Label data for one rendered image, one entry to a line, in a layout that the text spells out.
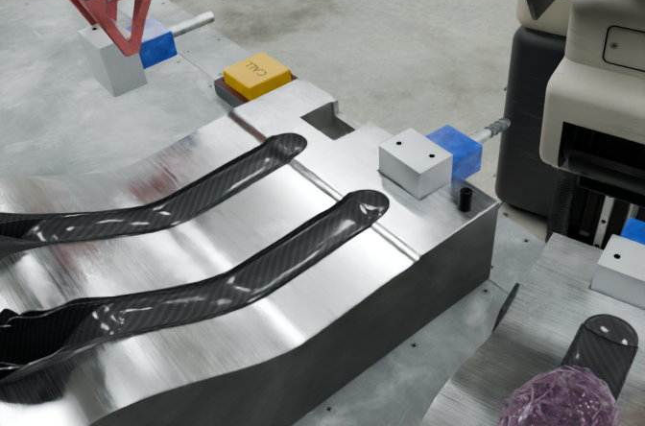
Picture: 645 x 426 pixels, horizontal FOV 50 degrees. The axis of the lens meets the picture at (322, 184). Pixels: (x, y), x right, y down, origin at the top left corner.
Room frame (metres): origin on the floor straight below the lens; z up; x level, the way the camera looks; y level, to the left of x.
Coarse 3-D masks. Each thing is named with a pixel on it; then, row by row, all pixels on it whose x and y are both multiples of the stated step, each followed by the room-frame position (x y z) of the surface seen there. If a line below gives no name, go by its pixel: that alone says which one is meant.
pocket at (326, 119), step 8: (328, 104) 0.56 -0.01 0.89; (336, 104) 0.56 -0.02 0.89; (312, 112) 0.54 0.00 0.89; (320, 112) 0.55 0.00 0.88; (328, 112) 0.56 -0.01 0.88; (336, 112) 0.56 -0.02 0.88; (304, 120) 0.54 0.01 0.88; (312, 120) 0.54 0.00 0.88; (320, 120) 0.55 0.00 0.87; (328, 120) 0.56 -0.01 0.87; (336, 120) 0.55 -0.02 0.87; (344, 120) 0.54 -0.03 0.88; (320, 128) 0.55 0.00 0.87; (328, 128) 0.55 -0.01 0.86; (336, 128) 0.55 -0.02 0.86; (344, 128) 0.54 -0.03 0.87; (352, 128) 0.53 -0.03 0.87; (328, 136) 0.54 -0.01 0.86; (336, 136) 0.54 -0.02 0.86
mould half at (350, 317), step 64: (256, 128) 0.52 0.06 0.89; (0, 192) 0.41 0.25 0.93; (64, 192) 0.43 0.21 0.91; (128, 192) 0.45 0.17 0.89; (256, 192) 0.44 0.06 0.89; (320, 192) 0.43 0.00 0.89; (384, 192) 0.42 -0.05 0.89; (448, 192) 0.41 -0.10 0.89; (64, 256) 0.34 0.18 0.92; (128, 256) 0.36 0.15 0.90; (192, 256) 0.37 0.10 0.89; (384, 256) 0.35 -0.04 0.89; (448, 256) 0.36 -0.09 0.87; (256, 320) 0.30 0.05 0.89; (320, 320) 0.30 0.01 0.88; (384, 320) 0.32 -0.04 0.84; (64, 384) 0.23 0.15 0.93; (128, 384) 0.23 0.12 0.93; (192, 384) 0.24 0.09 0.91; (256, 384) 0.26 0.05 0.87; (320, 384) 0.29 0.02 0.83
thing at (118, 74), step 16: (208, 16) 0.66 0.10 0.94; (80, 32) 0.61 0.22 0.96; (96, 32) 0.60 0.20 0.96; (128, 32) 0.60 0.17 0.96; (144, 32) 0.62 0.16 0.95; (160, 32) 0.62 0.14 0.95; (176, 32) 0.64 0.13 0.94; (96, 48) 0.57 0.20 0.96; (112, 48) 0.58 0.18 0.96; (144, 48) 0.60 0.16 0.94; (160, 48) 0.61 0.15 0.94; (176, 48) 0.62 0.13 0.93; (96, 64) 0.59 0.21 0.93; (112, 64) 0.58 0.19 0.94; (128, 64) 0.58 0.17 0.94; (144, 64) 0.60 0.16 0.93; (96, 80) 0.61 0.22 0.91; (112, 80) 0.57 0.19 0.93; (128, 80) 0.58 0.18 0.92; (144, 80) 0.59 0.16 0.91
